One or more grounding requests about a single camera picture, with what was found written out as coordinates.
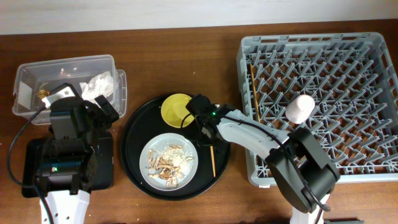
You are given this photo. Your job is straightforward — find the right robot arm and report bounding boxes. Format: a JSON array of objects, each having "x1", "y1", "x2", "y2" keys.
[{"x1": 187, "y1": 104, "x2": 340, "y2": 223}]

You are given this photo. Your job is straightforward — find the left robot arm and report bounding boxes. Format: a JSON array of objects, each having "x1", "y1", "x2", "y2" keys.
[{"x1": 22, "y1": 95, "x2": 119, "y2": 223}]

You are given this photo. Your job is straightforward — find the round black serving tray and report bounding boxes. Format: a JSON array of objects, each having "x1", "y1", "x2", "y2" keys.
[{"x1": 119, "y1": 94, "x2": 231, "y2": 201}]

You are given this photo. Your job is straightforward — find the clear plastic waste bin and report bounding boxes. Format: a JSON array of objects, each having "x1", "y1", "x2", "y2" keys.
[{"x1": 12, "y1": 55, "x2": 127, "y2": 119}]

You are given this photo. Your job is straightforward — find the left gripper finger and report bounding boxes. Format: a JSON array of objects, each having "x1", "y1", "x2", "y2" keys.
[
  {"x1": 82, "y1": 100, "x2": 99, "y2": 114},
  {"x1": 95, "y1": 95, "x2": 119, "y2": 123}
]

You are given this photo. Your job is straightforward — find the grey plate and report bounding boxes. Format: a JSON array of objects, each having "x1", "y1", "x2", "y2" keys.
[{"x1": 139, "y1": 133, "x2": 198, "y2": 192}]

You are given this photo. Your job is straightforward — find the grey dishwasher rack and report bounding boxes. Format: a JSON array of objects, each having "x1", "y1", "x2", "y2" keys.
[{"x1": 236, "y1": 32, "x2": 397, "y2": 183}]

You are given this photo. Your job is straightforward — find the brown food scrap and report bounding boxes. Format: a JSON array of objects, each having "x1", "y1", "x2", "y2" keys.
[{"x1": 37, "y1": 90, "x2": 51, "y2": 99}]

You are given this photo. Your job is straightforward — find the pink cup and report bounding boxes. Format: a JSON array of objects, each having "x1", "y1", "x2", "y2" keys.
[{"x1": 285, "y1": 95, "x2": 315, "y2": 124}]

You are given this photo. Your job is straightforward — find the food leftovers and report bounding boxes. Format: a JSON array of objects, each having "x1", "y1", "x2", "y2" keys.
[{"x1": 147, "y1": 144, "x2": 195, "y2": 189}]

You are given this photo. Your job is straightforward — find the wooden chopstick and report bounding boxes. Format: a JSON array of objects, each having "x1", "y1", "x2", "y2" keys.
[
  {"x1": 210, "y1": 146, "x2": 216, "y2": 178},
  {"x1": 250, "y1": 63, "x2": 261, "y2": 123}
]

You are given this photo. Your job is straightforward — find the white napkin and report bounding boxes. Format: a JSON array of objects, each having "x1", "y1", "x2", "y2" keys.
[{"x1": 80, "y1": 71, "x2": 114, "y2": 103}]

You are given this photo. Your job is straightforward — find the yellow bowl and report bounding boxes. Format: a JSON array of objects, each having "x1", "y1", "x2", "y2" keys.
[{"x1": 161, "y1": 93, "x2": 194, "y2": 128}]

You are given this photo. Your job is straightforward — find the black rectangular tray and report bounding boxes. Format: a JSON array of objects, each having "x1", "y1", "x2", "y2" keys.
[{"x1": 22, "y1": 132, "x2": 114, "y2": 198}]

